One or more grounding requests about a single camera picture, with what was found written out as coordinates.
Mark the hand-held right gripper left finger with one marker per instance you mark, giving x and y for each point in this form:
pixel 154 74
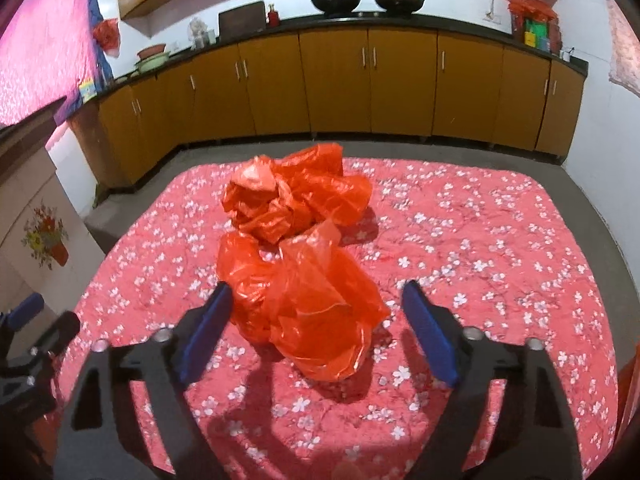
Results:
pixel 205 330

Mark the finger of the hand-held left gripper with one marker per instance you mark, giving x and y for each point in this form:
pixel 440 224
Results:
pixel 60 332
pixel 27 307

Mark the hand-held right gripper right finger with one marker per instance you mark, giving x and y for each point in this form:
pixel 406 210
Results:
pixel 430 330

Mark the red plastic bag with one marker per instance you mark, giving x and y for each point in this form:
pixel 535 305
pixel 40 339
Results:
pixel 300 300
pixel 290 195

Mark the red plastic basket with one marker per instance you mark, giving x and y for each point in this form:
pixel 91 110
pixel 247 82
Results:
pixel 627 395

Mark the red floral tablecloth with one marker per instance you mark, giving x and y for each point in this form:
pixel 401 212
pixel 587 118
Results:
pixel 500 270

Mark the white cabinet with flower print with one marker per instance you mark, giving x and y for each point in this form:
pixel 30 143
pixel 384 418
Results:
pixel 45 210

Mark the yellow lower kitchen cabinets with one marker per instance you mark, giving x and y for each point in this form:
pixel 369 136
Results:
pixel 400 85

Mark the pink quilt with blue border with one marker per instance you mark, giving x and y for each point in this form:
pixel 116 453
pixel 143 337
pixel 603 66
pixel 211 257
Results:
pixel 45 45

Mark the green basin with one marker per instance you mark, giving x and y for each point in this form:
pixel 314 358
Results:
pixel 151 65

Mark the pink basin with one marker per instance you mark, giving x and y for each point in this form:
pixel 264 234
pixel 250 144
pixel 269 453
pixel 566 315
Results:
pixel 151 52

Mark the clear jar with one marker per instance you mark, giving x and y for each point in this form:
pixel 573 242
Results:
pixel 200 35

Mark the white cup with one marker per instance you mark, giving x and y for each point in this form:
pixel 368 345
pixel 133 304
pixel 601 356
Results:
pixel 566 54

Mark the dark cutting board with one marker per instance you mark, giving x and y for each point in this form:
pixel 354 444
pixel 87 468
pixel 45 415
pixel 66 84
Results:
pixel 241 20

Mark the green and yellow box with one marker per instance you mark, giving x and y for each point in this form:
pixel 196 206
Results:
pixel 536 35

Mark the small red bottle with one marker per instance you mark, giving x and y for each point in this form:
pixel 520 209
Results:
pixel 273 17

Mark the red bag with containers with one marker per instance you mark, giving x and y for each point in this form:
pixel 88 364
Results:
pixel 532 7

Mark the pink hanging cloth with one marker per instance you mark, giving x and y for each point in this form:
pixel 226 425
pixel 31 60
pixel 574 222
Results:
pixel 627 45

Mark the red bag hanging on wall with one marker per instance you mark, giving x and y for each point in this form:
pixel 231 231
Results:
pixel 106 37

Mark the white wall socket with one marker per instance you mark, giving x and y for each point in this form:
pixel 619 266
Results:
pixel 492 16

